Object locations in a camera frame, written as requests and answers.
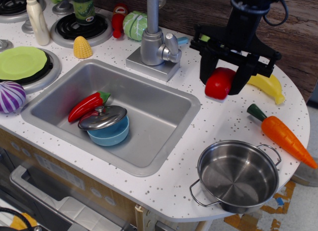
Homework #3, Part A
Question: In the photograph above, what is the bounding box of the stove burner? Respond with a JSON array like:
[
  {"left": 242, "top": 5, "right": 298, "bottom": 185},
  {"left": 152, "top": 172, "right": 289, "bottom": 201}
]
[
  {"left": 50, "top": 13, "right": 113, "bottom": 49},
  {"left": 1, "top": 48, "right": 62, "bottom": 94},
  {"left": 0, "top": 0, "right": 47, "bottom": 24}
]

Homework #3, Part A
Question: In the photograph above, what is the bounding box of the green toy can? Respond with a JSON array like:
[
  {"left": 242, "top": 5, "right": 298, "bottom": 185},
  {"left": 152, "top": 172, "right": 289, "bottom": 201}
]
[{"left": 72, "top": 0, "right": 95, "bottom": 25}]

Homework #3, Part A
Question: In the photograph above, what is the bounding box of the purple toy onion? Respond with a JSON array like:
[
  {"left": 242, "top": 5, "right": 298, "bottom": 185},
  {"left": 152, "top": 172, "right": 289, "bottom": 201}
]
[{"left": 0, "top": 81, "right": 26, "bottom": 113}]

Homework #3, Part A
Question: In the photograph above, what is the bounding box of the silver sink basin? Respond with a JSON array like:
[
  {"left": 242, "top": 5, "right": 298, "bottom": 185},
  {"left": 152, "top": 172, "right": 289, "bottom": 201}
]
[{"left": 21, "top": 60, "right": 200, "bottom": 176}]

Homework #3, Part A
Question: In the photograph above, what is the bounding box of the silver stove knob top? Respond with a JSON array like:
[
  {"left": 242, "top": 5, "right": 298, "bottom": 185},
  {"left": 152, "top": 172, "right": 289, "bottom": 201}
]
[{"left": 52, "top": 0, "right": 74, "bottom": 16}]

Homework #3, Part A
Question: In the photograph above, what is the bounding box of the blue toy bowl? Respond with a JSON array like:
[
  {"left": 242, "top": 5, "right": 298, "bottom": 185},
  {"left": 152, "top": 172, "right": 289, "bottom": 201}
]
[{"left": 87, "top": 116, "right": 130, "bottom": 147}]

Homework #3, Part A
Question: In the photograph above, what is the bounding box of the red toy ketchup bottle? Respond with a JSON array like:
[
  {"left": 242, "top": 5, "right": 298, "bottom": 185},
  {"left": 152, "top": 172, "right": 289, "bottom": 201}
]
[{"left": 111, "top": 3, "right": 128, "bottom": 39}]

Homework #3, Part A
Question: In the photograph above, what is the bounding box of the silver toy faucet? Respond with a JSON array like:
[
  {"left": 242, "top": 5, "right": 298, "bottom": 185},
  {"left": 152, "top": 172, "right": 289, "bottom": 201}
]
[{"left": 126, "top": 0, "right": 182, "bottom": 81}]

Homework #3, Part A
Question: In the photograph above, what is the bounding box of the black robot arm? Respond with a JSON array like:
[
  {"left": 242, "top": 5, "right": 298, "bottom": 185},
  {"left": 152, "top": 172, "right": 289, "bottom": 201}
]
[{"left": 190, "top": 0, "right": 287, "bottom": 95}]

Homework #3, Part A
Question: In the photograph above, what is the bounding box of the front stove burner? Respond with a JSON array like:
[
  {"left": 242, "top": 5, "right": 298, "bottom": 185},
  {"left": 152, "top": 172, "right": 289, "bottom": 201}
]
[{"left": 1, "top": 48, "right": 62, "bottom": 94}]

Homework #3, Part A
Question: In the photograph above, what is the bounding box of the green toy plate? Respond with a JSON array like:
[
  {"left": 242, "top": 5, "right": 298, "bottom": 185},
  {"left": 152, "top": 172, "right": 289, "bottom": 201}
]
[{"left": 0, "top": 46, "right": 50, "bottom": 83}]

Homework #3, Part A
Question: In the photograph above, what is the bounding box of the silver stove knob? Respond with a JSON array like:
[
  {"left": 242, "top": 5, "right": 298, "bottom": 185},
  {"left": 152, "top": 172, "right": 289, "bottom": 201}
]
[
  {"left": 21, "top": 19, "right": 34, "bottom": 34},
  {"left": 52, "top": 0, "right": 74, "bottom": 16},
  {"left": 0, "top": 39, "right": 13, "bottom": 53}
]

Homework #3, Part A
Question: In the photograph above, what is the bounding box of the yellow toy corn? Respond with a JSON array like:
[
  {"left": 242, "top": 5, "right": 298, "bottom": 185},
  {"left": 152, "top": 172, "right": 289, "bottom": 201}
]
[{"left": 73, "top": 36, "right": 93, "bottom": 59}]

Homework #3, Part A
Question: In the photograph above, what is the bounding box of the steel pot lid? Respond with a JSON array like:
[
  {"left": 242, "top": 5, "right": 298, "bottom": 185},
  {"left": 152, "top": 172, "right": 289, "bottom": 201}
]
[{"left": 78, "top": 105, "right": 127, "bottom": 131}]

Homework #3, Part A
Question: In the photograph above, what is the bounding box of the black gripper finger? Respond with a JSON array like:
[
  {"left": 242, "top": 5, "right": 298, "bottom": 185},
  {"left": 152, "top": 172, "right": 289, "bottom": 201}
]
[
  {"left": 200, "top": 48, "right": 219, "bottom": 84},
  {"left": 229, "top": 54, "right": 259, "bottom": 95}
]

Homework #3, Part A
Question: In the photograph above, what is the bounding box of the green toy cabbage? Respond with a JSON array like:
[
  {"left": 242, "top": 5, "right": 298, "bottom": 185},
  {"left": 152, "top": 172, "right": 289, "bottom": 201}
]
[{"left": 123, "top": 11, "right": 148, "bottom": 41}]

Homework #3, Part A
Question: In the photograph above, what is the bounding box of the stainless steel pan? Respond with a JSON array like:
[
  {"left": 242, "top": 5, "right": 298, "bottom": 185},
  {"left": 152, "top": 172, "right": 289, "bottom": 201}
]
[{"left": 194, "top": 140, "right": 282, "bottom": 214}]

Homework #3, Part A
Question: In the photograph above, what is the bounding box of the back right stove burner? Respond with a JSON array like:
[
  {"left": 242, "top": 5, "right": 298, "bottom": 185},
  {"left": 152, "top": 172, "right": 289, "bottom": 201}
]
[{"left": 50, "top": 13, "right": 113, "bottom": 49}]

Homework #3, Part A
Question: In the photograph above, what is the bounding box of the green toy pear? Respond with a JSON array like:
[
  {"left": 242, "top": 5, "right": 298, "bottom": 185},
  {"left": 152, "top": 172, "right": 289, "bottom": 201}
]
[{"left": 200, "top": 35, "right": 210, "bottom": 42}]

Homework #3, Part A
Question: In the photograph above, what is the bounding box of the back left stove burner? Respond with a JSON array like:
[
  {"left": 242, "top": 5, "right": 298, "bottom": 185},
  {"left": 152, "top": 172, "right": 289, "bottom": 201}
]
[{"left": 0, "top": 0, "right": 47, "bottom": 24}]

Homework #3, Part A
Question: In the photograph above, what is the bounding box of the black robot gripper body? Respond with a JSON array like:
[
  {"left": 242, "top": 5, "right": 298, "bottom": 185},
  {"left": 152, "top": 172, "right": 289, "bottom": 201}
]
[{"left": 190, "top": 6, "right": 283, "bottom": 79}]

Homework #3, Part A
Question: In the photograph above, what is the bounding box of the black cable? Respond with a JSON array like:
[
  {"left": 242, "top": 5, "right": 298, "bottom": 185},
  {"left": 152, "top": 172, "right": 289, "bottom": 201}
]
[{"left": 0, "top": 207, "right": 38, "bottom": 231}]

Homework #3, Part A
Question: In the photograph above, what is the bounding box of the silver stove knob left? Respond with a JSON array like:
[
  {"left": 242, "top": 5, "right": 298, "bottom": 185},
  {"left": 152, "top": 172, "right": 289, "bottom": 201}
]
[{"left": 0, "top": 39, "right": 13, "bottom": 53}]

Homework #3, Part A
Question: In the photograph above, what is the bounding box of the white toy bottle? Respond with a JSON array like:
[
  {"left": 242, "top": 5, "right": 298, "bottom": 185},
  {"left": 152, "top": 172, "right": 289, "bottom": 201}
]
[{"left": 26, "top": 0, "right": 50, "bottom": 46}]

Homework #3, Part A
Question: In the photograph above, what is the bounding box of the orange toy carrot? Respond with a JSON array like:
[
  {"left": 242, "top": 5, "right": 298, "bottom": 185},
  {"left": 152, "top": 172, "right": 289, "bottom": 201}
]
[{"left": 247, "top": 104, "right": 318, "bottom": 169}]

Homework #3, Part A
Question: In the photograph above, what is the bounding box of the oven door handle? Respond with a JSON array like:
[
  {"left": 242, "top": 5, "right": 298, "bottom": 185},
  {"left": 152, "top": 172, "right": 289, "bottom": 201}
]
[{"left": 9, "top": 165, "right": 75, "bottom": 231}]

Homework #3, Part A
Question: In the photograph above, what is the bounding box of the yellow toy banana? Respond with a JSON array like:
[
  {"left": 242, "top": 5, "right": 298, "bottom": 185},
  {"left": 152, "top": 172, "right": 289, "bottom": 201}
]
[{"left": 247, "top": 74, "right": 285, "bottom": 104}]

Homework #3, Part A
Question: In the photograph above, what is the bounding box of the red toy chili pepper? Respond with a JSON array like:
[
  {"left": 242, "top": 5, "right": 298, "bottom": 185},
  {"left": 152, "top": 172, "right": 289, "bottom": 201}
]
[{"left": 68, "top": 91, "right": 111, "bottom": 122}]

